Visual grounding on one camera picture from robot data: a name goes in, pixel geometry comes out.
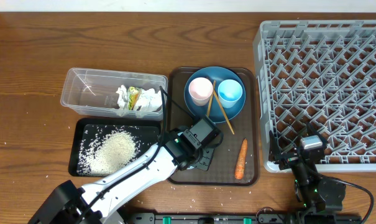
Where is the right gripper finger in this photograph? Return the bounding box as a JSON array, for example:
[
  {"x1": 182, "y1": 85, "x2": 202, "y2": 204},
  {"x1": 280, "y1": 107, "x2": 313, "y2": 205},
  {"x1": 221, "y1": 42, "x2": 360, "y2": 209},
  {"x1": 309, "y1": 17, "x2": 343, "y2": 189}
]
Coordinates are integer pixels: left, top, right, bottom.
[
  {"x1": 306, "y1": 122, "x2": 328, "y2": 146},
  {"x1": 268, "y1": 131, "x2": 282, "y2": 162}
]

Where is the orange carrot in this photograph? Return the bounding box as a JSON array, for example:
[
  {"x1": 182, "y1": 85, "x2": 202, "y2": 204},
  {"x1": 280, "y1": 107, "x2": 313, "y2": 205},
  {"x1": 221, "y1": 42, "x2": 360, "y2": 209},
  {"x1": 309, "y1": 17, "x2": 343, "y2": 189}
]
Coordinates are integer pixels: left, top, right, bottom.
[{"x1": 234, "y1": 138, "x2": 248, "y2": 180}]

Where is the white tissue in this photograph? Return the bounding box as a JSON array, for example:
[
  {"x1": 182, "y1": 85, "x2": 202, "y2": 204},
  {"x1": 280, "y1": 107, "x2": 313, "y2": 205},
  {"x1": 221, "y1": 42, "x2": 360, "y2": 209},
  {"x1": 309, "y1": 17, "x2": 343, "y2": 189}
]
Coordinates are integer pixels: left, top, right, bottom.
[
  {"x1": 116, "y1": 85, "x2": 131, "y2": 117},
  {"x1": 134, "y1": 88, "x2": 162, "y2": 118}
]

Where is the green yellow snack wrapper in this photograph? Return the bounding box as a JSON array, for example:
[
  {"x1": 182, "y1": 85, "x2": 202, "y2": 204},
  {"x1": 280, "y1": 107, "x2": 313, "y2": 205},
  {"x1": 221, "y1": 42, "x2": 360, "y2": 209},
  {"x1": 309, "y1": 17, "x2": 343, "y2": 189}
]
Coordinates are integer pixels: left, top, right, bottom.
[{"x1": 127, "y1": 86, "x2": 142, "y2": 110}]

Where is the white rice pile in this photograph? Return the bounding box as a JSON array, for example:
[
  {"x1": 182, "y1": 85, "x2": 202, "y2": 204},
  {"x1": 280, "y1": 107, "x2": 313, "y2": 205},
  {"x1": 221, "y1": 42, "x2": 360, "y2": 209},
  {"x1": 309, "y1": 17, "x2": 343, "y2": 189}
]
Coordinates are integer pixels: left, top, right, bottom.
[{"x1": 77, "y1": 131, "x2": 140, "y2": 176}]

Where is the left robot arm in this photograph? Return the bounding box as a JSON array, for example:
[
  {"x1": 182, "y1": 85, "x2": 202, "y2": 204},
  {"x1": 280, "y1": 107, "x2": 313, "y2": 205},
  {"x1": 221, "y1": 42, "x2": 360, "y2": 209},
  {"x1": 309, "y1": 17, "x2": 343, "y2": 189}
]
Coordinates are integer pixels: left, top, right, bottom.
[{"x1": 29, "y1": 129, "x2": 216, "y2": 223}]

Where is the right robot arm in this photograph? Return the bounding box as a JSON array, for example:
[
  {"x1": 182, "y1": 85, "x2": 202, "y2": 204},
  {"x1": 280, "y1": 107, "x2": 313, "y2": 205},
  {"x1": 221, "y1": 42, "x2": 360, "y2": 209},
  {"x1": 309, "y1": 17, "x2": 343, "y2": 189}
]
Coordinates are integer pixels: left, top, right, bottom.
[{"x1": 269, "y1": 123, "x2": 346, "y2": 223}]

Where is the grey dishwasher rack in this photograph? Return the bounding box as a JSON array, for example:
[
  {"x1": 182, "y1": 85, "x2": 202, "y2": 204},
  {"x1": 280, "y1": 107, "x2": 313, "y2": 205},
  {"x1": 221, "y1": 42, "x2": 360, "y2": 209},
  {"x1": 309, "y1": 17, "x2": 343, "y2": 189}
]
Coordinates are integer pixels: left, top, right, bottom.
[{"x1": 253, "y1": 20, "x2": 376, "y2": 173}]

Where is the brown serving tray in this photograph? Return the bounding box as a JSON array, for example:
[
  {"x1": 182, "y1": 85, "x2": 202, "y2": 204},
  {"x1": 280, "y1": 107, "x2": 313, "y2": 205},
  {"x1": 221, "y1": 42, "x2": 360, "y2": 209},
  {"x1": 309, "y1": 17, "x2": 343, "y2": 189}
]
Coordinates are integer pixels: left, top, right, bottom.
[{"x1": 167, "y1": 67, "x2": 260, "y2": 186}]

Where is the left wooden chopstick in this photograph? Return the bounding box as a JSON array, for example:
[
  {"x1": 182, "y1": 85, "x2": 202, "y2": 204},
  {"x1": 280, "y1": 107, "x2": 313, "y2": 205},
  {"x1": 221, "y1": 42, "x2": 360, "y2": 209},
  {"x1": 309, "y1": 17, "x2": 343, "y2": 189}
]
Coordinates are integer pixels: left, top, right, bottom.
[{"x1": 206, "y1": 80, "x2": 216, "y2": 117}]

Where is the wooden chopstick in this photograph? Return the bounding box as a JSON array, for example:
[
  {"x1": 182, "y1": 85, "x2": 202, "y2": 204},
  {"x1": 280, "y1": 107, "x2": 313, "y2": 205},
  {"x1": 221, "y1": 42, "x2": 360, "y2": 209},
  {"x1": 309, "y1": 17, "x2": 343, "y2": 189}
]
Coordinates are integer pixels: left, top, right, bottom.
[
  {"x1": 213, "y1": 89, "x2": 235, "y2": 135},
  {"x1": 206, "y1": 80, "x2": 216, "y2": 117}
]

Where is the right wooden chopstick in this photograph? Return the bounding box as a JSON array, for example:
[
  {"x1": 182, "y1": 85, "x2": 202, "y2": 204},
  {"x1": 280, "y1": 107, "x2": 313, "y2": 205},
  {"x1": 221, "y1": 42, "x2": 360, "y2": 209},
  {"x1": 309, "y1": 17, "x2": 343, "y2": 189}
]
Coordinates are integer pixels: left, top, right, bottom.
[{"x1": 213, "y1": 89, "x2": 235, "y2": 135}]

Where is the dark blue plate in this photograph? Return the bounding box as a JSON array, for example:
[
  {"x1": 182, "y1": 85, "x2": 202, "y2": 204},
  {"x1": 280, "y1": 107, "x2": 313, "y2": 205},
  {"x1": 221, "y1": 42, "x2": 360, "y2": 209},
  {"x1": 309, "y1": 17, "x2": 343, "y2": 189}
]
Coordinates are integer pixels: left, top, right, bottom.
[{"x1": 183, "y1": 66, "x2": 247, "y2": 124}]

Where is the pink cup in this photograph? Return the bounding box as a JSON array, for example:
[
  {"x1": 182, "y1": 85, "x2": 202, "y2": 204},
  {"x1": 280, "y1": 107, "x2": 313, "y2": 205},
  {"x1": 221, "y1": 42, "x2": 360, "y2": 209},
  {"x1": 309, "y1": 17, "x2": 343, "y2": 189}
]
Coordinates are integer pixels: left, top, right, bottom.
[{"x1": 188, "y1": 77, "x2": 213, "y2": 106}]

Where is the light blue cup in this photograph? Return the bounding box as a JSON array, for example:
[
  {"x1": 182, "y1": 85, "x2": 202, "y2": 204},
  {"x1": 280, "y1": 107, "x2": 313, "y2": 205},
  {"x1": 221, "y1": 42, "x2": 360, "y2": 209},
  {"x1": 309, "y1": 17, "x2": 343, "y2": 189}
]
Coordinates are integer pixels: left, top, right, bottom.
[{"x1": 218, "y1": 79, "x2": 243, "y2": 108}]

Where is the clear plastic bin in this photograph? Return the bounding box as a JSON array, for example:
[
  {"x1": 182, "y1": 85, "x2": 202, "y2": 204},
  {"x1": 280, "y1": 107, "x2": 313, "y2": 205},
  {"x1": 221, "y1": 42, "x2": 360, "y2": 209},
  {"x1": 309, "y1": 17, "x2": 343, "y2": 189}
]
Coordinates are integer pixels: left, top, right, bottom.
[{"x1": 61, "y1": 68, "x2": 168, "y2": 121}]

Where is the black tray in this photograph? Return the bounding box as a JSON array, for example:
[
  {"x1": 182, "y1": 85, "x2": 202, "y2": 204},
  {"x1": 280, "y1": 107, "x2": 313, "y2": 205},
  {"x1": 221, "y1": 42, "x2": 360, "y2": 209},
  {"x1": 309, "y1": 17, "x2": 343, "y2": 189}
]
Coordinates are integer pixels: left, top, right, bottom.
[{"x1": 68, "y1": 118, "x2": 160, "y2": 177}]

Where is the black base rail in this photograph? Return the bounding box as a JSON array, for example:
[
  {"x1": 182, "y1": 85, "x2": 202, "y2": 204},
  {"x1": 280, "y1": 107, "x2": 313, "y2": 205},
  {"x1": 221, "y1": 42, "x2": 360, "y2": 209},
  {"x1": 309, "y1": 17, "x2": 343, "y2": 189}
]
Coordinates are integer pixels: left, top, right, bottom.
[{"x1": 126, "y1": 212, "x2": 362, "y2": 224}]

